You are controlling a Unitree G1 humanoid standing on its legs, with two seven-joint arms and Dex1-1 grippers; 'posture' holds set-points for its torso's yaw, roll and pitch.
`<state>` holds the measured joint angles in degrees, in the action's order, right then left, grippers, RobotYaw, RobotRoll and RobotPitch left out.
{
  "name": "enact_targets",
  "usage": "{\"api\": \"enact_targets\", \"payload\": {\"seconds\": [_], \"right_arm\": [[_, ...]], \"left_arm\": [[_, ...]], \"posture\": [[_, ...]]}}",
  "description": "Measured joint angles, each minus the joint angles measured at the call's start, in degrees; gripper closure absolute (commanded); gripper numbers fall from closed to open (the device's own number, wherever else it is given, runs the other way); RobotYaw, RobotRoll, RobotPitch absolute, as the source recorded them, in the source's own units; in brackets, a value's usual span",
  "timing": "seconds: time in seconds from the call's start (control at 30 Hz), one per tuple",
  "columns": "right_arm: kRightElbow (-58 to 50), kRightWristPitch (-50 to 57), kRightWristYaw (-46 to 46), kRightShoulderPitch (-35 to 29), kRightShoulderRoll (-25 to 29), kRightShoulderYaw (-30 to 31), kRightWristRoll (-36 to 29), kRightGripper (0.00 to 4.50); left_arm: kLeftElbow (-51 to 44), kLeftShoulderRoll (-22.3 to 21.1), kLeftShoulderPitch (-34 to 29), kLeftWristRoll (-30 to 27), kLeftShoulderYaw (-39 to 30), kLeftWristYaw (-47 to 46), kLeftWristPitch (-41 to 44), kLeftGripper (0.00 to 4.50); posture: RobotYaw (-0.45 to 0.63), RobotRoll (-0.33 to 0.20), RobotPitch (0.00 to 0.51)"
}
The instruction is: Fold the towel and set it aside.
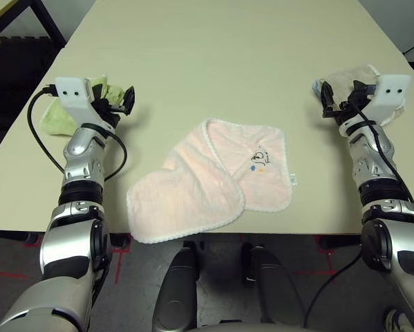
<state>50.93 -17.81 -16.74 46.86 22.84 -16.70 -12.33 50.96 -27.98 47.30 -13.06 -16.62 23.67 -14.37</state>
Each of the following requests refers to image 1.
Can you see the beige terry towel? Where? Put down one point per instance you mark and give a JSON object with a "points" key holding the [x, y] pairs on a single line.
{"points": [[352, 74]]}

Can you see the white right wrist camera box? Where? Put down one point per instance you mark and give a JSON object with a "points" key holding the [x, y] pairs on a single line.
{"points": [[391, 91]]}

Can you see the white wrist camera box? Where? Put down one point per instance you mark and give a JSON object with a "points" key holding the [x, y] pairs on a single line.
{"points": [[70, 93], [391, 91]]}

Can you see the grey robot left leg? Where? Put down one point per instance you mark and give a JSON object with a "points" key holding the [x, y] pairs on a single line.
{"points": [[175, 294]]}

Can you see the grey robot right leg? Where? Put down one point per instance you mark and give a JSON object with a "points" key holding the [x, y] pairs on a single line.
{"points": [[275, 287]]}

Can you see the black metal table frame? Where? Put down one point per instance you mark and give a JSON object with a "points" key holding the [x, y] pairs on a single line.
{"points": [[56, 27]]}

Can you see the black foam floor mat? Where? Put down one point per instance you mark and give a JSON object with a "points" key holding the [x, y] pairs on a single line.
{"points": [[20, 69]]}

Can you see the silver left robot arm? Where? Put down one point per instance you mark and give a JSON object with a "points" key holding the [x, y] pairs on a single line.
{"points": [[65, 249]]}

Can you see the pink terry towel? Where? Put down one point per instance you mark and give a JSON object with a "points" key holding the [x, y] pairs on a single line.
{"points": [[193, 173]]}

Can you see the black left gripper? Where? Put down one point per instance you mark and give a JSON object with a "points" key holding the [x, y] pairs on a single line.
{"points": [[108, 110]]}

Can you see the green terry towel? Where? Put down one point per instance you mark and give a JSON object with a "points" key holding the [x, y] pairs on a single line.
{"points": [[54, 121]]}

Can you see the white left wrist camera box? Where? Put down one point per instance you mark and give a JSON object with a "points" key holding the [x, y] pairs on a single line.
{"points": [[70, 93]]}

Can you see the beige folded towel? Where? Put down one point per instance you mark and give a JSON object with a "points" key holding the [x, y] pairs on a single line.
{"points": [[316, 86]]}

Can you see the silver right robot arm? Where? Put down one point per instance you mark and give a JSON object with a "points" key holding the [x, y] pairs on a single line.
{"points": [[376, 162]]}

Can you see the beige robot torso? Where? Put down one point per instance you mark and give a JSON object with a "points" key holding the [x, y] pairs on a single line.
{"points": [[244, 328]]}

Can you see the grey robot leg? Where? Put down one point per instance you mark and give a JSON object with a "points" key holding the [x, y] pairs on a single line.
{"points": [[275, 287], [175, 294]]}

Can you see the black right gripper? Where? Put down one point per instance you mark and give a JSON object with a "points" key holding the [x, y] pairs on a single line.
{"points": [[346, 110]]}

